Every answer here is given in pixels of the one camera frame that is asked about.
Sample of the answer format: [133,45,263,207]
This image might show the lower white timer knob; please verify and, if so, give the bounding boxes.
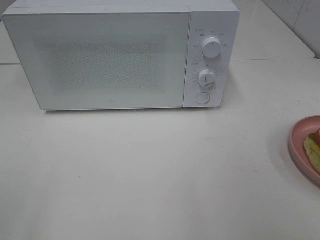
[197,69,217,88]

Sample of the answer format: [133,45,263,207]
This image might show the pink plate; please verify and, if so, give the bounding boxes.
[288,115,320,188]

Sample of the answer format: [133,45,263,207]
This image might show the white microwave oven body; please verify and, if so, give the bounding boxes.
[1,0,240,110]

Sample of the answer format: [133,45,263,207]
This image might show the round white door button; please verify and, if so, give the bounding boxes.
[194,92,210,105]

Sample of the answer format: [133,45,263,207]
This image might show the upper white power knob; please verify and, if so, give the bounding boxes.
[200,35,222,59]

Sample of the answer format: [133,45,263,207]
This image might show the toy sandwich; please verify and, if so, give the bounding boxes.
[304,129,320,173]

